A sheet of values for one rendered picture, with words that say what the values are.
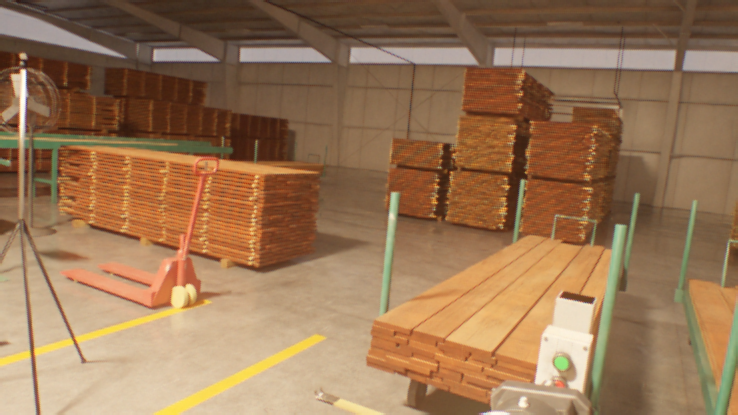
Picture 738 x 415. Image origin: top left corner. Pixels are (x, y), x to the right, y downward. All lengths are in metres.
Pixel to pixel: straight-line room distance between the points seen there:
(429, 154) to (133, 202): 5.83
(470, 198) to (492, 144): 1.10
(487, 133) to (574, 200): 2.02
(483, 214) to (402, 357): 7.76
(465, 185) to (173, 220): 5.77
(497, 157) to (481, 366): 7.89
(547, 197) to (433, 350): 7.60
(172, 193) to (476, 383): 4.82
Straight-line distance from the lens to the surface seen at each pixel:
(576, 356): 0.90
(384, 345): 2.65
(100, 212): 7.67
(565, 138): 9.88
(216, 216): 6.11
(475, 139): 10.27
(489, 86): 10.25
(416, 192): 10.71
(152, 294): 4.61
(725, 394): 2.68
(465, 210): 10.38
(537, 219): 9.99
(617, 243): 2.51
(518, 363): 2.43
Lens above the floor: 1.54
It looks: 7 degrees down
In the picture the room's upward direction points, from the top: 5 degrees clockwise
